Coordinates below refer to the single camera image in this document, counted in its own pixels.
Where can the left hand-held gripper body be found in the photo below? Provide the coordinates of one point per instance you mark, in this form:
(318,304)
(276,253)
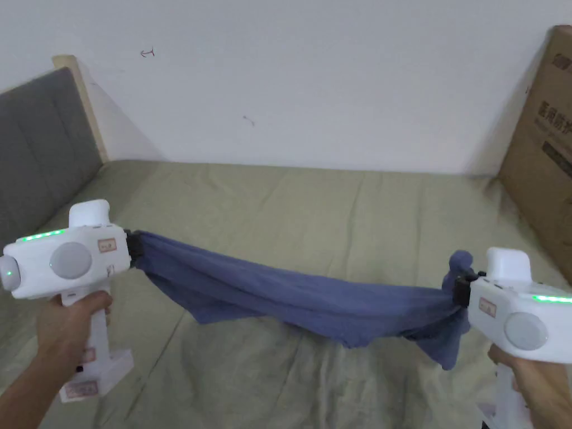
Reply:
(67,263)

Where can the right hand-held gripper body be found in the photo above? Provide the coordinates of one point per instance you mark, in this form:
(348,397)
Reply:
(514,313)

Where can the dark blue shirt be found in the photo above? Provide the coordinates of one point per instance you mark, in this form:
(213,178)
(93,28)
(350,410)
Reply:
(286,295)

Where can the person's right forearm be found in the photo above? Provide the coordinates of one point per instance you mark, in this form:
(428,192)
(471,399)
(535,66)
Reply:
(549,393)

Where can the person's left forearm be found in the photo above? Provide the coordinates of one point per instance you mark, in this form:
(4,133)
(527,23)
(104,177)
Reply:
(27,393)

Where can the person's left hand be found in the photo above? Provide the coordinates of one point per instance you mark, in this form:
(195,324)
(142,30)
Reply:
(62,326)

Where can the person's right hand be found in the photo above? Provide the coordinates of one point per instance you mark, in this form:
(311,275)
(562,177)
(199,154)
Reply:
(523,375)

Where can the grey padded headboard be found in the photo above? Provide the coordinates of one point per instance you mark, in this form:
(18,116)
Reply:
(40,147)

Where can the brown cardboard carton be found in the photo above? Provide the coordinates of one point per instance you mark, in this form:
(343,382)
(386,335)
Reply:
(543,156)

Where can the bed with beige sheet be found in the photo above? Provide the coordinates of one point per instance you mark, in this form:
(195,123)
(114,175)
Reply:
(286,205)

